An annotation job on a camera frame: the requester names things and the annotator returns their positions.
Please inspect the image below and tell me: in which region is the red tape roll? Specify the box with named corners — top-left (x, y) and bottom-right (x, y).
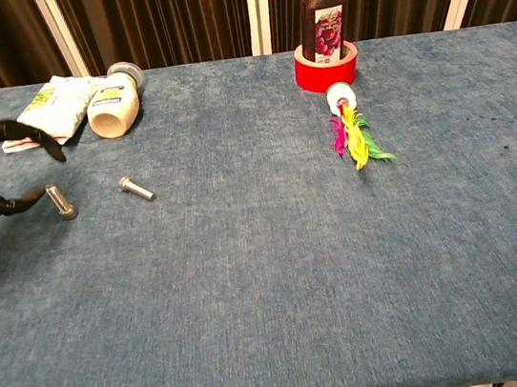
top-left (291, 35), bottom-right (363, 97)

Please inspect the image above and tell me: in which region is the colourful feather shuttlecock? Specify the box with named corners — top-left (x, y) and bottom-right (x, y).
top-left (323, 76), bottom-right (399, 173)

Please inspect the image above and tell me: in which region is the silver metal bolt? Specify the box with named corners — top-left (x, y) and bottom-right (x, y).
top-left (116, 171), bottom-right (158, 207)
top-left (44, 180), bottom-right (81, 224)

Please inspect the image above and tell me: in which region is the dark grape juice bottle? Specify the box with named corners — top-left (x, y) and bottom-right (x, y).
top-left (294, 0), bottom-right (353, 67)

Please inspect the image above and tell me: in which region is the white plastic food pouch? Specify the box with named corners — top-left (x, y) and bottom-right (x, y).
top-left (0, 70), bottom-right (106, 156)

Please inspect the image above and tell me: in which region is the blue fabric table mat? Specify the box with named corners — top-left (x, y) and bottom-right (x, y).
top-left (0, 15), bottom-right (517, 387)

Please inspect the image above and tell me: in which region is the cream mayonnaise squeeze bottle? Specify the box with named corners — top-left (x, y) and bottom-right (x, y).
top-left (80, 59), bottom-right (154, 143)

